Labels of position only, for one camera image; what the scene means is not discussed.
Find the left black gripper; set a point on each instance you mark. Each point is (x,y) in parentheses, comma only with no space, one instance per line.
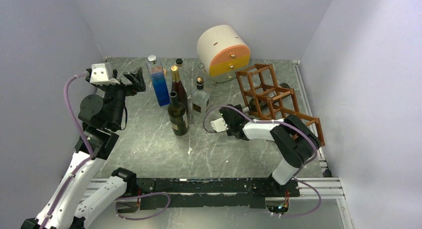
(131,89)

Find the dark green wine bottle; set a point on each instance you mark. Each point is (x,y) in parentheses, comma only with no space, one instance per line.
(177,115)

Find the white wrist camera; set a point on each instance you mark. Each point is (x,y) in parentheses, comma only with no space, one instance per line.
(219,125)
(102,74)

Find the cream round drawer cabinet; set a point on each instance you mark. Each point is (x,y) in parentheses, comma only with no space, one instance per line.
(222,52)

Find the gold foil top bottle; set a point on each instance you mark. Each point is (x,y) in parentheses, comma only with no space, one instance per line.
(177,86)

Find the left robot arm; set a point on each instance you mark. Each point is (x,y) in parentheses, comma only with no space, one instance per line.
(98,121)

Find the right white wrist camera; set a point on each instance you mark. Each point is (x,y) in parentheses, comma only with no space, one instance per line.
(219,125)

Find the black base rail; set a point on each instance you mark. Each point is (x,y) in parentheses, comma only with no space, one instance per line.
(212,192)

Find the blue square glass bottle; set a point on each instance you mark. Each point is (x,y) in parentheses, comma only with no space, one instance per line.
(158,80)

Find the brown wooden wine rack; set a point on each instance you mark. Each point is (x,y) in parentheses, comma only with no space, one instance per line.
(265,74)

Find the dark bottle copper cap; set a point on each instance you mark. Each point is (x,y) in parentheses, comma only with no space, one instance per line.
(200,97)

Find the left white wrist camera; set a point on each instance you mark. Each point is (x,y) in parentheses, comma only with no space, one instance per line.
(102,74)

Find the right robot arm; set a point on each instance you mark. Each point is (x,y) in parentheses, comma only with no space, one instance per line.
(297,144)

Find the large clear plastic bottle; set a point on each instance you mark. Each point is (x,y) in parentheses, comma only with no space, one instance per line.
(199,71)

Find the clear glass bottle black cap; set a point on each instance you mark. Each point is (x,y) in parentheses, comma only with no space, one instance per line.
(185,76)

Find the dark bottle white label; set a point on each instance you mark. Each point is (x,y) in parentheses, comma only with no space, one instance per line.
(266,101)

